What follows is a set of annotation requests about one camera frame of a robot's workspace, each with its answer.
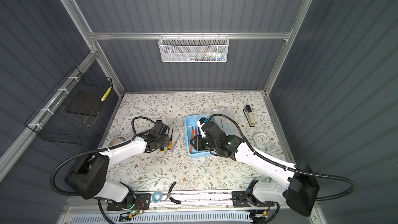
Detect yellow handle screwdriver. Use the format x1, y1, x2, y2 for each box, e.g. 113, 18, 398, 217
167, 128, 174, 150

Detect blue plastic tool box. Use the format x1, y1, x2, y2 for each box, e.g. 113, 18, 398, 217
184, 114, 217, 159

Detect clear handle screwdriver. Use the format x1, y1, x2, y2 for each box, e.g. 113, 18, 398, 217
170, 134, 180, 152

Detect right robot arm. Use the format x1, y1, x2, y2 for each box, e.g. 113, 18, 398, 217
190, 118, 320, 217

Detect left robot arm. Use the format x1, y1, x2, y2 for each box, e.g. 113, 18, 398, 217
65, 117, 170, 207

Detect clear tape roll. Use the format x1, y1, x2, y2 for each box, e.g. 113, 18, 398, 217
108, 137, 126, 147

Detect blue tape roll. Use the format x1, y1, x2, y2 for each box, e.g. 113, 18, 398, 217
151, 191, 163, 203

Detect black silver stapler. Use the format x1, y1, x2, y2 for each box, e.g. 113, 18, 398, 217
243, 104, 256, 127

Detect white ventilated front panel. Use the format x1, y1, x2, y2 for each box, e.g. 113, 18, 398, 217
69, 211, 252, 224

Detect black foam pad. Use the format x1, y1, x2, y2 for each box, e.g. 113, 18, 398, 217
66, 91, 105, 117

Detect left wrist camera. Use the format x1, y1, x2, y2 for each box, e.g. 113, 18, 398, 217
152, 120, 170, 136

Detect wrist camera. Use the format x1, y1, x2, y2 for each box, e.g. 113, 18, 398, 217
152, 120, 170, 136
197, 117, 208, 138

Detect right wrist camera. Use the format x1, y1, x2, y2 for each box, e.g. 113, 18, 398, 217
197, 117, 208, 138

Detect right black corrugated cable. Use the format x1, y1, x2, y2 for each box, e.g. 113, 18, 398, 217
209, 113, 357, 201

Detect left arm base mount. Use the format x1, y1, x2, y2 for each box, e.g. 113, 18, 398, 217
106, 194, 151, 211

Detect black handled pliers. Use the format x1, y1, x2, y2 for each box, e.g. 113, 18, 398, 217
165, 181, 181, 205

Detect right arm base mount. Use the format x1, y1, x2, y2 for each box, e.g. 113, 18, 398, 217
231, 191, 275, 208

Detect black wire wall basket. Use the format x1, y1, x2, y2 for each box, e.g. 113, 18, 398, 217
25, 70, 113, 145

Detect white wire wall basket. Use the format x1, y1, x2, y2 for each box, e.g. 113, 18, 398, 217
158, 37, 230, 63

